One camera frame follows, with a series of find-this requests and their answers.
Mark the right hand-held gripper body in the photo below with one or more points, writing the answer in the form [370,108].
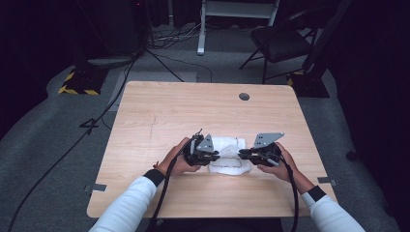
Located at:
[267,150]

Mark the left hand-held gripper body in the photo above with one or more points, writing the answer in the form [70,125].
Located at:
[201,151]

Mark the white towel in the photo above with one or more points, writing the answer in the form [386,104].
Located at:
[230,162]

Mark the person's right hand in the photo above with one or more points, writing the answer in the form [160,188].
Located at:
[283,170]

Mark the person's left hand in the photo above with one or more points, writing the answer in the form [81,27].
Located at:
[177,162]

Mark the grey round table grommet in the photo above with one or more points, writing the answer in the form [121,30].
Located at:
[244,96]

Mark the grey tape strip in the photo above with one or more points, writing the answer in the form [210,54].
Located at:
[96,187]
[327,181]

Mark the black stand with striped base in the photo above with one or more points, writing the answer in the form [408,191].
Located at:
[311,85]

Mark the small black round object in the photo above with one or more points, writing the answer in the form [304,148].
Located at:
[352,155]

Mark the black folding chair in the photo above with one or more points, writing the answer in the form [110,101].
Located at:
[280,43]

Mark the yellow-black striped base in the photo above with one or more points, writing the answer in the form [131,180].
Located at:
[83,82]

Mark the white desk frame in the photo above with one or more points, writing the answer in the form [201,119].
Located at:
[201,35]

